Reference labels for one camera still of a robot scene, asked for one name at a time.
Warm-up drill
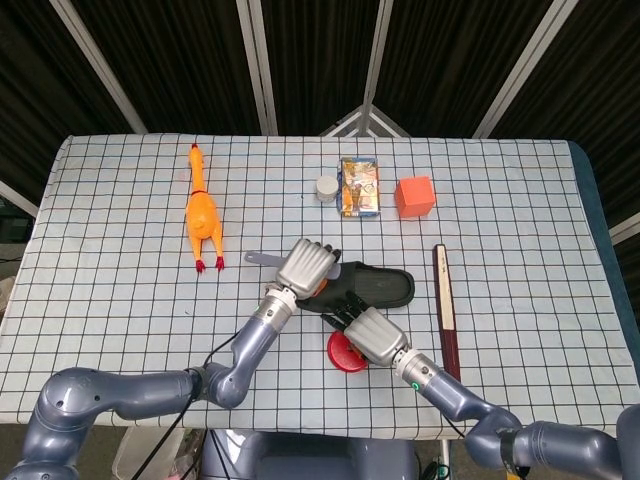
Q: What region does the black slipper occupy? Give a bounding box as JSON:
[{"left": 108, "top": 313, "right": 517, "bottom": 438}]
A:
[{"left": 294, "top": 260, "right": 416, "bottom": 314}]

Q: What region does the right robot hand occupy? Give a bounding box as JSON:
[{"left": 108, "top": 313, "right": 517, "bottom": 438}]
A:
[{"left": 319, "top": 289, "right": 411, "bottom": 369}]

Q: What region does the red disc with hole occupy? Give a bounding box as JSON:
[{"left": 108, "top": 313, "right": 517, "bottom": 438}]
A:
[{"left": 327, "top": 332, "right": 371, "bottom": 374}]

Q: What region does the small grey cylinder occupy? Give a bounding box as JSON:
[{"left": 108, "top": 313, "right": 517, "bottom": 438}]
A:
[{"left": 314, "top": 175, "right": 340, "bottom": 205}]

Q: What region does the maroon and cream folded fan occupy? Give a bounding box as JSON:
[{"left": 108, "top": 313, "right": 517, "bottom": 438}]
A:
[{"left": 432, "top": 243, "right": 464, "bottom": 384}]

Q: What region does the colourful printed card box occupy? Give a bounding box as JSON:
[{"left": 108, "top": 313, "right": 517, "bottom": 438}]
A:
[{"left": 339, "top": 157, "right": 381, "bottom": 219}]

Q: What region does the clear plastic container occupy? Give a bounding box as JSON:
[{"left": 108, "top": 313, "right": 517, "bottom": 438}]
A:
[{"left": 110, "top": 427, "right": 186, "bottom": 480}]

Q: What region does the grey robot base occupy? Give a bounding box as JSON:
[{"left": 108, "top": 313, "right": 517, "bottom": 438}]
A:
[{"left": 199, "top": 429, "right": 419, "bottom": 480}]

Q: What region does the blue table pad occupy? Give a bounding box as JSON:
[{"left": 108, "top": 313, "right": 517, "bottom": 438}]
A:
[{"left": 567, "top": 141, "right": 640, "bottom": 401}]

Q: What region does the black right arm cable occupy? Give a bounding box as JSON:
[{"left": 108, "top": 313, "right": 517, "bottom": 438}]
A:
[{"left": 443, "top": 413, "right": 467, "bottom": 442}]

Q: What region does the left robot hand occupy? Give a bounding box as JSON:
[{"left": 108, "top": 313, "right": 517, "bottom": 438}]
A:
[{"left": 276, "top": 238, "right": 344, "bottom": 301}]

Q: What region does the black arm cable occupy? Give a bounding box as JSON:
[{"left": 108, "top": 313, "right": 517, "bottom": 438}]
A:
[
  {"left": 133, "top": 329, "right": 251, "bottom": 480},
  {"left": 443, "top": 413, "right": 467, "bottom": 442}
]

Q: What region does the white triangular frame bracket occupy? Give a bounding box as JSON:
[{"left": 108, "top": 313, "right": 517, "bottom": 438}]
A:
[{"left": 319, "top": 103, "right": 412, "bottom": 139}]

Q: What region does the orange rubber chicken toy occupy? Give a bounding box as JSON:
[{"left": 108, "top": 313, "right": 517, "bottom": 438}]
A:
[{"left": 185, "top": 142, "right": 225, "bottom": 274}]

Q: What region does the white metal frame beam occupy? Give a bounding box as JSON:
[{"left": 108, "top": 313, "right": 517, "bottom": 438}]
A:
[
  {"left": 472, "top": 0, "right": 581, "bottom": 139},
  {"left": 360, "top": 0, "right": 396, "bottom": 116},
  {"left": 0, "top": 179, "right": 40, "bottom": 219},
  {"left": 234, "top": 0, "right": 279, "bottom": 136},
  {"left": 49, "top": 0, "right": 149, "bottom": 135},
  {"left": 608, "top": 212, "right": 640, "bottom": 246}
]

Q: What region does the white checked tablecloth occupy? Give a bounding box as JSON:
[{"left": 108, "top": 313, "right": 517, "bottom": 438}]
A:
[{"left": 0, "top": 132, "right": 632, "bottom": 444}]

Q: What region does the orange cube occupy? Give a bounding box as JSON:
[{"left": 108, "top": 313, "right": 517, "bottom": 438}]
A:
[{"left": 394, "top": 174, "right": 436, "bottom": 220}]

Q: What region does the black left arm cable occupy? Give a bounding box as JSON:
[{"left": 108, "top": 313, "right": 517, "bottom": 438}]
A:
[{"left": 133, "top": 329, "right": 251, "bottom": 480}]

